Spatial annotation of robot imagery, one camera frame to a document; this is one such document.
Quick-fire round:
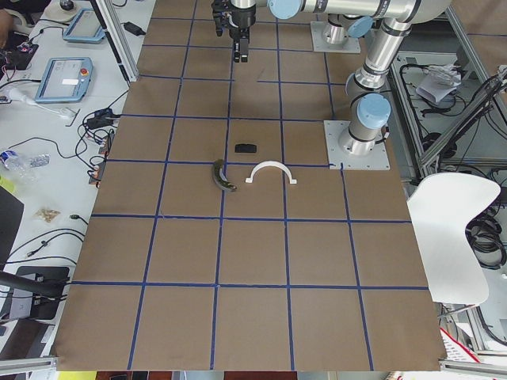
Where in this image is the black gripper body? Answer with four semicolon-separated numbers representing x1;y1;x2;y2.
212;0;254;40

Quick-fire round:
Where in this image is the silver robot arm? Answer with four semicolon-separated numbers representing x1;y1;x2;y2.
322;13;374;45
212;1;451;156

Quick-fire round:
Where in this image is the black brake pad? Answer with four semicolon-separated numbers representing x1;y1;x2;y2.
234;143;257;154

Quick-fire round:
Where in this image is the green curved brake shoe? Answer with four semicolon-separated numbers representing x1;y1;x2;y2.
212;159;238;192

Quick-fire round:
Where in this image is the blue teach pendant far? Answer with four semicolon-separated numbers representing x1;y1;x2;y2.
63;8;105;44

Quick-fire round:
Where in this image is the blue teach pendant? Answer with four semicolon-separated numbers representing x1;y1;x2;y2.
63;8;105;44
35;57;93;104

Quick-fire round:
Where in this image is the black power adapter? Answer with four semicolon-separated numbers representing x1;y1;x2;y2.
85;108;120;130

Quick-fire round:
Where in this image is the blue teach pendant near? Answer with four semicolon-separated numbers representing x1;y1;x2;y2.
35;57;93;104

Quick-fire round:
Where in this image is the clear plastic water bottle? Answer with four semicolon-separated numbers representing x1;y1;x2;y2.
1;149;51;183

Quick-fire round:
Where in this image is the white plastic chair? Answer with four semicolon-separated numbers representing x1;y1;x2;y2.
407;173;500;305

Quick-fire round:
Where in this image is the black laptop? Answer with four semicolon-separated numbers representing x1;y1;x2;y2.
0;188;25;268

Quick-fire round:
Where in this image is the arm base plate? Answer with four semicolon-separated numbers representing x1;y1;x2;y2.
324;120;391;171
311;21;361;54

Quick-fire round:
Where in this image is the white curved plastic bracket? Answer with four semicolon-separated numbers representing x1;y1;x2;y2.
245;160;298;184

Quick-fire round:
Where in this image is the aluminium frame post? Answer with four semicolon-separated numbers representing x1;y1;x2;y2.
90;0;139;83

